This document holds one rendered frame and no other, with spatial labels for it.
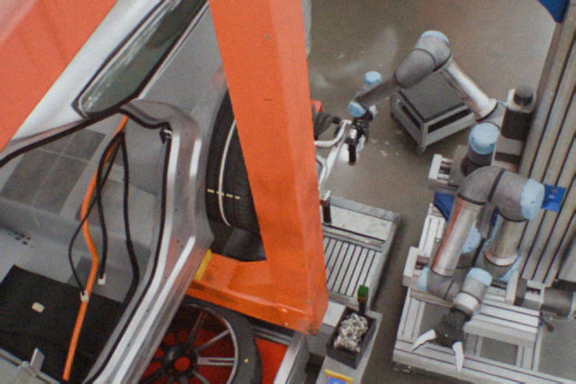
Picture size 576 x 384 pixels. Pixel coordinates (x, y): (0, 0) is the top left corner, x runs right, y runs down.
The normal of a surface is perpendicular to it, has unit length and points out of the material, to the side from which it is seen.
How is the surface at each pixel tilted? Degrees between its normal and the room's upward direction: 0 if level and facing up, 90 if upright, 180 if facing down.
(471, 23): 0
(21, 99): 90
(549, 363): 0
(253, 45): 90
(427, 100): 0
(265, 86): 90
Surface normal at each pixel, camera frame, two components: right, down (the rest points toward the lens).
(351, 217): -0.09, -0.58
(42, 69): 0.93, 0.25
